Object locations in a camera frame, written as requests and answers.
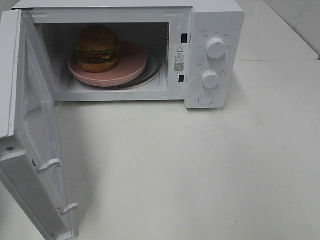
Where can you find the round microwave door button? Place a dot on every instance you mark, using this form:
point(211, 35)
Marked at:
point(206, 99)

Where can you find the pink round plate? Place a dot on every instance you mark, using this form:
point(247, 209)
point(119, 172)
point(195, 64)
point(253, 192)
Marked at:
point(132, 61)

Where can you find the toy burger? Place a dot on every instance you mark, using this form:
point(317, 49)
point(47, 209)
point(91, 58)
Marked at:
point(97, 49)

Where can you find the white microwave door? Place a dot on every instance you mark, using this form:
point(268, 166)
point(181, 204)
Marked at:
point(31, 162)

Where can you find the glass microwave turntable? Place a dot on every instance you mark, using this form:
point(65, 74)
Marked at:
point(153, 66)

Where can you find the lower white microwave knob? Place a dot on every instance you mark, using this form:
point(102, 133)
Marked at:
point(210, 79)

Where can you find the white microwave knob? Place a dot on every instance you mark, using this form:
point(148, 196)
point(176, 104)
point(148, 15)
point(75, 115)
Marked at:
point(210, 79)
point(215, 47)

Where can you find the white warning label sticker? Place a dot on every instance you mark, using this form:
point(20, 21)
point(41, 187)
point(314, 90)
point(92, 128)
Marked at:
point(179, 58)

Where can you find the white microwave oven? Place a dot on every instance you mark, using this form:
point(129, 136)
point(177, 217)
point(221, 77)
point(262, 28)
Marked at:
point(190, 45)

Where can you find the upper white microwave knob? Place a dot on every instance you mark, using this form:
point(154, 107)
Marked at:
point(215, 47)

